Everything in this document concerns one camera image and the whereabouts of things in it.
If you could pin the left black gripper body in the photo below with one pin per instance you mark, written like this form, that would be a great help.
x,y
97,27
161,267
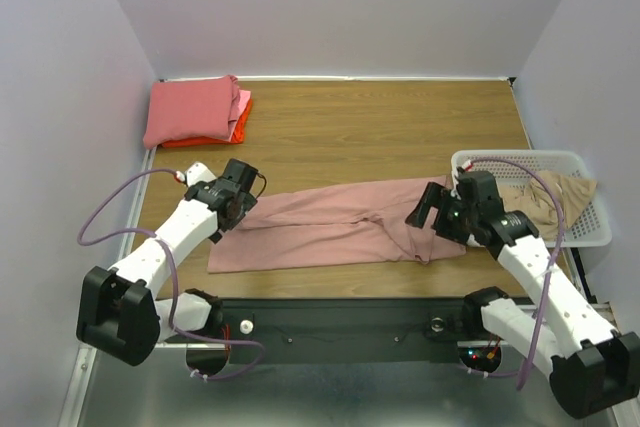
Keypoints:
x,y
249,203

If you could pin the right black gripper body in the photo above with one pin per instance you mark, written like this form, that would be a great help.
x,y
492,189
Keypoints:
x,y
441,210

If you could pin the dusty pink printed t-shirt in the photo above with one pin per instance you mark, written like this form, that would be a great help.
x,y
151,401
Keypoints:
x,y
336,225

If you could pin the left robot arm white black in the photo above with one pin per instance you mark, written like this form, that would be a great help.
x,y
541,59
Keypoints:
x,y
129,307

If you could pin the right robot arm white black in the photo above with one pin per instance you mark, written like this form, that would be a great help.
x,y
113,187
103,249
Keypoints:
x,y
589,364

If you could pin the folded orange red t-shirt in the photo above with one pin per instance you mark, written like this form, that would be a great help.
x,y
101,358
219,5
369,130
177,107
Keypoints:
x,y
197,141

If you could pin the beige crumpled t-shirt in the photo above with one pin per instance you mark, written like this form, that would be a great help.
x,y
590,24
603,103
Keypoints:
x,y
572,193

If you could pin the folded coral pink t-shirt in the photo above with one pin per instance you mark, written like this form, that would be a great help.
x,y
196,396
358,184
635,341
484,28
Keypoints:
x,y
181,110

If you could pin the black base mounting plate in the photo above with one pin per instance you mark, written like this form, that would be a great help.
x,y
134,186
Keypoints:
x,y
352,330

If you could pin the folded light pink t-shirt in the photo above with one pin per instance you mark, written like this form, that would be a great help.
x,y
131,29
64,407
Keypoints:
x,y
241,109

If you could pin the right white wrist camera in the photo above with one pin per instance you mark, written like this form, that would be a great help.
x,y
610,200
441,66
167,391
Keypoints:
x,y
456,173

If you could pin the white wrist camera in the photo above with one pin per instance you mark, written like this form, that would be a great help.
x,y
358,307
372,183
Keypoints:
x,y
198,176
456,173

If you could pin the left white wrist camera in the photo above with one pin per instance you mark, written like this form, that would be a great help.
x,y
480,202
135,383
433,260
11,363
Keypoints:
x,y
198,176

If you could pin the aluminium frame rail left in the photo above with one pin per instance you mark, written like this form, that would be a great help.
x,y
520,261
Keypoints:
x,y
134,191

